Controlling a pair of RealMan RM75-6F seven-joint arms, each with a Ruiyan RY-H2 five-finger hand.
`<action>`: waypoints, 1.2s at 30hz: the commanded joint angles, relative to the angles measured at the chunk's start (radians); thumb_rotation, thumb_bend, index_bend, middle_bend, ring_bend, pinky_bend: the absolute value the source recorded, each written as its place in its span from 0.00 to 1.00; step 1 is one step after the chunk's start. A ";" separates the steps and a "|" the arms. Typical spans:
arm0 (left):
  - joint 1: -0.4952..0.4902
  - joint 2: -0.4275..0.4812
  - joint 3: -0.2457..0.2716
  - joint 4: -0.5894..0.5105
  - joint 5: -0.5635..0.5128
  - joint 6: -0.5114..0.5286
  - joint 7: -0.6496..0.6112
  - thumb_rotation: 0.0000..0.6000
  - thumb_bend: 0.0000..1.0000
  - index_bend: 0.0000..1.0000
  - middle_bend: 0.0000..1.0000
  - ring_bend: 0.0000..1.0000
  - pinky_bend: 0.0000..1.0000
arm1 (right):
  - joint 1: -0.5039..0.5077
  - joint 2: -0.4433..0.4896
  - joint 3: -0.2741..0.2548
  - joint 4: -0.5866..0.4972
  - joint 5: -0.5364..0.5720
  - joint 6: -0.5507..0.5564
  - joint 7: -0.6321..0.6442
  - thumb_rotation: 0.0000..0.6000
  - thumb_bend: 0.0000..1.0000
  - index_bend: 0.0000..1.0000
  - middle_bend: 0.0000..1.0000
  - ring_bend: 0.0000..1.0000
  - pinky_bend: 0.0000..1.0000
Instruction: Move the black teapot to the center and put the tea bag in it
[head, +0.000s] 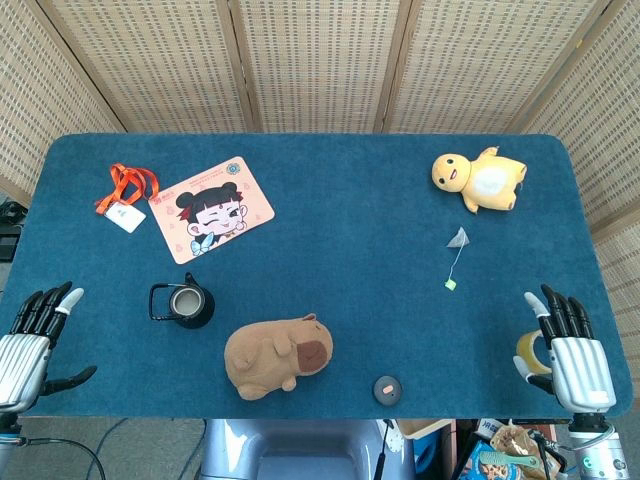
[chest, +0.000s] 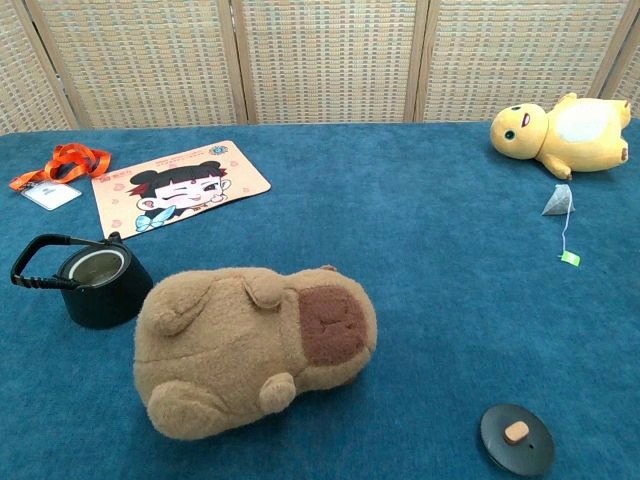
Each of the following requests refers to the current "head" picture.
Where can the blue cookie box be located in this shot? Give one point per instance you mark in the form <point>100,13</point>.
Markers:
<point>482,470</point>

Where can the brown capybara plush toy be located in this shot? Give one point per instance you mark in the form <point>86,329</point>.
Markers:
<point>270,360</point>

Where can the green comb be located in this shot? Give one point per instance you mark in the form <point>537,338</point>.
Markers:
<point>505,459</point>

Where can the yellow plush toy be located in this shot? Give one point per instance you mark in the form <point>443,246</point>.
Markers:
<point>492,182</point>

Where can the white ID badge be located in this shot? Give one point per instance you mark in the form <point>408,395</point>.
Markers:
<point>125,217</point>

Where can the pink cartoon girl mouse pad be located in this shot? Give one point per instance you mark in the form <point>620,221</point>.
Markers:
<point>215,210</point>

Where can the blue-grey robot torso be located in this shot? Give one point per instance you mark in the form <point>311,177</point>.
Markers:
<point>300,450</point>

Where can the white printed box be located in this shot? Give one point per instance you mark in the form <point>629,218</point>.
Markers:
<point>487,426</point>

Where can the tan cardboard box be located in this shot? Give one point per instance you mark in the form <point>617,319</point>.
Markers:
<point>420,427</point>

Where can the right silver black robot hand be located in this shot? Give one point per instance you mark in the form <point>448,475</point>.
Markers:
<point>582,370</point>

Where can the yellow tape roll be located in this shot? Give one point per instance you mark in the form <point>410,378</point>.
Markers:
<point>525,345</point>

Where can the brown snack bag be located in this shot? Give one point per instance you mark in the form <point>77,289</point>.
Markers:
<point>510,440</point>

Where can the blue carpet table cover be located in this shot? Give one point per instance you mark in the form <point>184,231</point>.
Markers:
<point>350,300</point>

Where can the black floor device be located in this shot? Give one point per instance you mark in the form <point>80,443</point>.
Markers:
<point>7,245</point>

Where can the grey round disc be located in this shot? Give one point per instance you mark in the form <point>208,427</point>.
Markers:
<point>387,388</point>

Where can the black teapot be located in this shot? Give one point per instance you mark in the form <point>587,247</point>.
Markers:
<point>206,311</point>

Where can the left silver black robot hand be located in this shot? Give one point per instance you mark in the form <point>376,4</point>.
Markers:
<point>25,365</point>

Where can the woven rattan folding screen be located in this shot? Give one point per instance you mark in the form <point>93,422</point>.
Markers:
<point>320,65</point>

